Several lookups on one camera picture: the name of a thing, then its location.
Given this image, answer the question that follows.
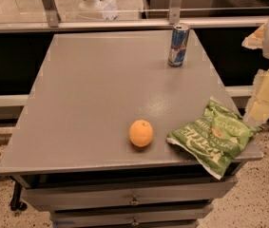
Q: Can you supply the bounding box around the grey drawer cabinet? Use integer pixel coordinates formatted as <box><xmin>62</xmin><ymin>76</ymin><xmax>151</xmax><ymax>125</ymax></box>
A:
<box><xmin>0</xmin><ymin>30</ymin><xmax>261</xmax><ymax>228</ymax></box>

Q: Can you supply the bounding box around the top grey drawer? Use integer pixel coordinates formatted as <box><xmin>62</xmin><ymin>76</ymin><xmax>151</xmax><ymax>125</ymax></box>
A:
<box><xmin>23</xmin><ymin>176</ymin><xmax>238</xmax><ymax>211</ymax></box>

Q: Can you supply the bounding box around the green jalapeno chip bag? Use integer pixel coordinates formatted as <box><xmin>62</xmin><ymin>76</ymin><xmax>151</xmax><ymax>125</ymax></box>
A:
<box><xmin>166</xmin><ymin>99</ymin><xmax>261</xmax><ymax>180</ymax></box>

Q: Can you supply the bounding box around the black caster wheel leg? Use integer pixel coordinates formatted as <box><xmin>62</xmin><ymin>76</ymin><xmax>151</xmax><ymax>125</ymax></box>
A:
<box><xmin>10</xmin><ymin>182</ymin><xmax>28</xmax><ymax>211</ymax></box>

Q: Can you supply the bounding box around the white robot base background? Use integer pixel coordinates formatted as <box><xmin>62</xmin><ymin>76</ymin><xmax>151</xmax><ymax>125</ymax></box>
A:
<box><xmin>78</xmin><ymin>0</ymin><xmax>118</xmax><ymax>21</ymax></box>

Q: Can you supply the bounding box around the metal railing frame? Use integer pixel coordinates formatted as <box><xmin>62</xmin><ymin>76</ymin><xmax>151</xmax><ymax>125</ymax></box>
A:
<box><xmin>0</xmin><ymin>0</ymin><xmax>269</xmax><ymax>33</ymax></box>

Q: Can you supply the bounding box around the orange fruit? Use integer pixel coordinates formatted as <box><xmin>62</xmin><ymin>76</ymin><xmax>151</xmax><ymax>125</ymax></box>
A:
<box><xmin>128</xmin><ymin>120</ymin><xmax>153</xmax><ymax>147</ymax></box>

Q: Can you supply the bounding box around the grey drawer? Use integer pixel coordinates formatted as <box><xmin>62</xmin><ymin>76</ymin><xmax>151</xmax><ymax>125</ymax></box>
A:
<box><xmin>50</xmin><ymin>203</ymin><xmax>213</xmax><ymax>228</ymax></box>
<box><xmin>23</xmin><ymin>176</ymin><xmax>238</xmax><ymax>211</ymax></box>

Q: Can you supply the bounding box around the blue silver energy drink can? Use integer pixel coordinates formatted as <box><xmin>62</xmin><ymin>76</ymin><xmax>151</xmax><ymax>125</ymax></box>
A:
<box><xmin>168</xmin><ymin>23</ymin><xmax>190</xmax><ymax>67</ymax></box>

